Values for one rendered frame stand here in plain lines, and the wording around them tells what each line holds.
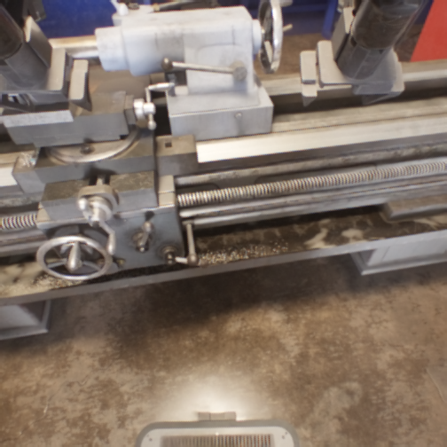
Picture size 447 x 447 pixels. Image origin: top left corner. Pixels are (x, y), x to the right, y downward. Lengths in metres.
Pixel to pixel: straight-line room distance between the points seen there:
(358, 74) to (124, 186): 0.66
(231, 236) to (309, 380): 0.69
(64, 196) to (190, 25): 0.59
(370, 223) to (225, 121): 0.79
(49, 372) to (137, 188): 1.05
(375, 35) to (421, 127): 0.93
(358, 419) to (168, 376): 0.78
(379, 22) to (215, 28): 0.70
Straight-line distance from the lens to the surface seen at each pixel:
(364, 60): 0.48
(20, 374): 1.79
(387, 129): 1.29
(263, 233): 1.40
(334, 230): 1.48
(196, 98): 1.09
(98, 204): 0.89
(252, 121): 1.14
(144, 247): 1.05
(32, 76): 0.53
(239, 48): 1.10
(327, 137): 1.19
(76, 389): 1.66
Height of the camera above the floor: 1.48
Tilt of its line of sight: 49 degrees down
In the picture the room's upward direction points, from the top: 2 degrees counter-clockwise
